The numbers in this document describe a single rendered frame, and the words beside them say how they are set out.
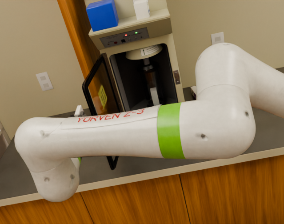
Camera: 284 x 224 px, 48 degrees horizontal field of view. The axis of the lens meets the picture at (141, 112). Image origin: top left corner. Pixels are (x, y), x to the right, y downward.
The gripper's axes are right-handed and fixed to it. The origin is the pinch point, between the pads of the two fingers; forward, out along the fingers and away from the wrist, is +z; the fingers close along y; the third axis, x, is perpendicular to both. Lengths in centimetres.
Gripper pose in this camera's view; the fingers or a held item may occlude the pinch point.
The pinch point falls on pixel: (79, 113)
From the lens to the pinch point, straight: 115.2
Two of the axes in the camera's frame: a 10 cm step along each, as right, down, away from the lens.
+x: 2.3, 8.4, 4.8
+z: -0.1, -5.0, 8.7
